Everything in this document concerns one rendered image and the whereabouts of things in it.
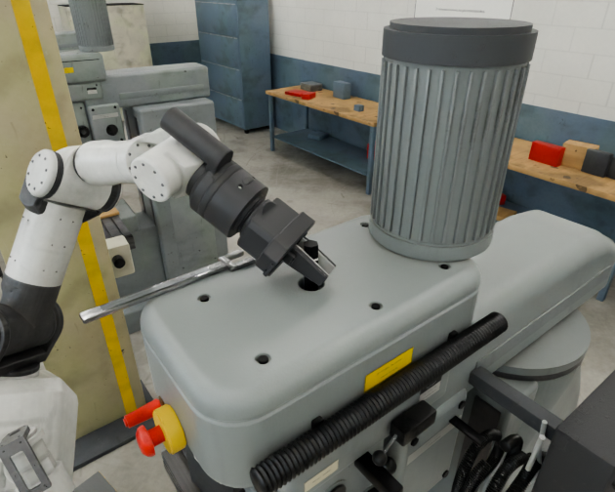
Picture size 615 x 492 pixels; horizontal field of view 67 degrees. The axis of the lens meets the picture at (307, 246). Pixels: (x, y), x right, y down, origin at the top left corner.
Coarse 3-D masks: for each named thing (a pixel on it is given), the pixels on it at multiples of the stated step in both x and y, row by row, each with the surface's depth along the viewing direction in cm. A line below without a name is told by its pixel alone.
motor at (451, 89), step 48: (384, 48) 63; (432, 48) 56; (480, 48) 55; (528, 48) 58; (384, 96) 66; (432, 96) 59; (480, 96) 58; (384, 144) 68; (432, 144) 62; (480, 144) 62; (384, 192) 70; (432, 192) 65; (480, 192) 66; (384, 240) 73; (432, 240) 68; (480, 240) 71
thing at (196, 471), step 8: (192, 456) 134; (192, 464) 136; (192, 472) 139; (200, 472) 134; (192, 480) 142; (200, 480) 137; (208, 480) 132; (200, 488) 140; (208, 488) 135; (216, 488) 130; (224, 488) 126; (232, 488) 122; (240, 488) 124
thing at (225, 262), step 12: (240, 252) 71; (216, 264) 68; (228, 264) 68; (240, 264) 68; (252, 264) 70; (180, 276) 65; (192, 276) 65; (204, 276) 66; (156, 288) 63; (168, 288) 63; (120, 300) 61; (132, 300) 61; (144, 300) 61; (84, 312) 58; (96, 312) 58; (108, 312) 59
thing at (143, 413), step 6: (150, 402) 70; (156, 402) 69; (138, 408) 69; (144, 408) 69; (150, 408) 69; (156, 408) 69; (132, 414) 68; (138, 414) 68; (144, 414) 68; (150, 414) 69; (126, 420) 67; (132, 420) 67; (138, 420) 68; (144, 420) 68; (126, 426) 67; (132, 426) 68
